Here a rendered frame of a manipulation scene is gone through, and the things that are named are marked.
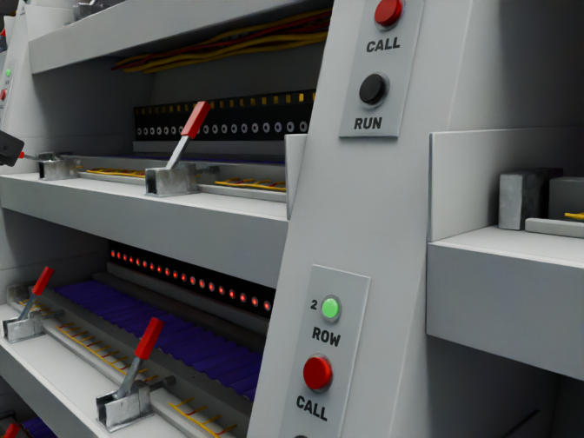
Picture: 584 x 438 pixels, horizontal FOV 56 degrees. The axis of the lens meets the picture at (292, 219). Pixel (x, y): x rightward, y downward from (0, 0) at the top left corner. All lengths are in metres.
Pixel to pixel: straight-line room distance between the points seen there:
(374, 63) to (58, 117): 0.65
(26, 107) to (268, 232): 0.60
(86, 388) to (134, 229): 0.17
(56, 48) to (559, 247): 0.67
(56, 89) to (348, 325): 0.69
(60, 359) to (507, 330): 0.50
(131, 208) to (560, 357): 0.36
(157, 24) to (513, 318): 0.42
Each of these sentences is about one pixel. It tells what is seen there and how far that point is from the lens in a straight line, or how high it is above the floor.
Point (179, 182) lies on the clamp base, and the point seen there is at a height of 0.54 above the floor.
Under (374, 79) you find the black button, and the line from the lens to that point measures 0.30.
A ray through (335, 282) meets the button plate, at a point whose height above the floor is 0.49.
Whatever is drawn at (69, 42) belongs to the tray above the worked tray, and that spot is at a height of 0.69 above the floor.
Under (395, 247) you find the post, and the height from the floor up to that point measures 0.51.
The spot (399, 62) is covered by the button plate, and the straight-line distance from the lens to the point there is 0.30.
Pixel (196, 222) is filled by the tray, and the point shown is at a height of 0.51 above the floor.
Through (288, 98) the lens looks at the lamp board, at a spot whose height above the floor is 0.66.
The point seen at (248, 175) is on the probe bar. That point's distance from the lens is 0.47.
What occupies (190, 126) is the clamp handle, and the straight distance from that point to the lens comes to 0.48.
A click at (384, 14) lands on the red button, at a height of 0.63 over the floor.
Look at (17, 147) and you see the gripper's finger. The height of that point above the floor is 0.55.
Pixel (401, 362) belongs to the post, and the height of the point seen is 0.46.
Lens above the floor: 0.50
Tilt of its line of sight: 3 degrees up
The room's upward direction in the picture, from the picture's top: 11 degrees clockwise
